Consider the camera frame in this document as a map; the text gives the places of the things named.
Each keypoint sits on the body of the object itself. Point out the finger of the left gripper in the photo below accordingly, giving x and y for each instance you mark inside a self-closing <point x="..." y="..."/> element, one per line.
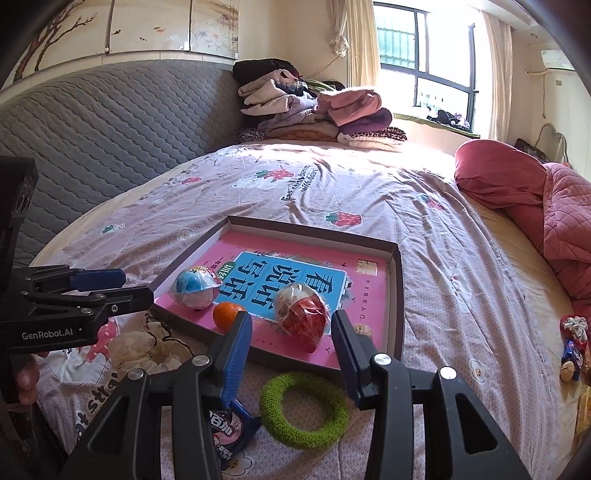
<point x="60" y="279"/>
<point x="93" y="306"/>

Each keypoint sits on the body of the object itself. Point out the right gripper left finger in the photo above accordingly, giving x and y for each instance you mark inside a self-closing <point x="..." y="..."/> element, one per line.
<point x="123" y="439"/>

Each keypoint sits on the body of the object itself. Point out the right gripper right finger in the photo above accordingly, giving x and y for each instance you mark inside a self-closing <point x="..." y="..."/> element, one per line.
<point x="462" y="440"/>

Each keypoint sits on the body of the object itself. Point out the cream sheer scrunchie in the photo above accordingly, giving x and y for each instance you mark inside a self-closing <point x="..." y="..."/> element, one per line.
<point x="152" y="349"/>

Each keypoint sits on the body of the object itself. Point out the blue surprise egg toy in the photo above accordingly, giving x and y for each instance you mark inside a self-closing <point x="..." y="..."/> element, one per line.
<point x="196" y="287"/>

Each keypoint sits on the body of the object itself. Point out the blue cookie packet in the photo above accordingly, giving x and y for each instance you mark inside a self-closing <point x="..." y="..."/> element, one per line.
<point x="232" y="429"/>

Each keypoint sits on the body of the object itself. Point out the red surprise egg toy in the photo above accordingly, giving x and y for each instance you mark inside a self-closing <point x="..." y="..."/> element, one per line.
<point x="302" y="313"/>

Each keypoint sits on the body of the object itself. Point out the brown walnut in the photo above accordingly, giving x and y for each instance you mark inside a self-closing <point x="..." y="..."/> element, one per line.
<point x="363" y="329"/>

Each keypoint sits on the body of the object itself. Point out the person's left hand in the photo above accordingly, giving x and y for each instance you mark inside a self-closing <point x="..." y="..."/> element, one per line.
<point x="27" y="379"/>

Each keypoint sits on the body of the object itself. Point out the strawberry print bed sheet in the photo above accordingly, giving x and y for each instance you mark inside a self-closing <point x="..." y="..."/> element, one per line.
<point x="477" y="294"/>

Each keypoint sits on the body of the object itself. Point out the small colourful doll toy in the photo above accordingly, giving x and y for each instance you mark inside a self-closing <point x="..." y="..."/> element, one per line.
<point x="574" y="330"/>

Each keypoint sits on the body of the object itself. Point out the grey quilted headboard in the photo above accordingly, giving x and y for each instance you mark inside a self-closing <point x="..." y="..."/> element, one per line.
<point x="99" y="132"/>

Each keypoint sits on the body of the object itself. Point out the pink and blue book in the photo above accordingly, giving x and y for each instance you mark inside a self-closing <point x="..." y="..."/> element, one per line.
<point x="286" y="295"/>

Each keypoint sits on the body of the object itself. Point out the shallow grey cardboard box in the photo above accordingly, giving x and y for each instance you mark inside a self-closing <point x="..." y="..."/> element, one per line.
<point x="281" y="290"/>

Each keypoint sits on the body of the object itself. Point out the pink quilted blanket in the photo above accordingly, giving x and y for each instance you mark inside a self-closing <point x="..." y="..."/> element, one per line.
<point x="549" y="203"/>

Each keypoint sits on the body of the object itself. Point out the pile of folded clothes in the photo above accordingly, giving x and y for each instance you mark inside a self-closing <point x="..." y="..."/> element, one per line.
<point x="278" y="103"/>

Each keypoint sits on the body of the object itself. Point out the dark clothes on windowsill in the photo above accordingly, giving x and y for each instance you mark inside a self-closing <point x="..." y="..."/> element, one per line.
<point x="451" y="120"/>

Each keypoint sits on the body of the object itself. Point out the cream curtain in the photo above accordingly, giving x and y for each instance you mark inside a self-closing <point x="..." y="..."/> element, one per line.
<point x="354" y="37"/>

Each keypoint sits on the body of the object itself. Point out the white air conditioner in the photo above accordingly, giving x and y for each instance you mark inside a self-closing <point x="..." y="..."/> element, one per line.
<point x="555" y="59"/>

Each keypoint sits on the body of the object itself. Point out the floral wall painting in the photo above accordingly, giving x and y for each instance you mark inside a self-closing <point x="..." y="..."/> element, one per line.
<point x="91" y="28"/>

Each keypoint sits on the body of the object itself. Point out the heart shaped wire chair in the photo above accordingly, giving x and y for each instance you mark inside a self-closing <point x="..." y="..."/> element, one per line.
<point x="552" y="145"/>

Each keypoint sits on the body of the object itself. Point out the window with dark frame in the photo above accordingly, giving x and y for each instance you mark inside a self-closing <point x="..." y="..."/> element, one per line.
<point x="428" y="53"/>

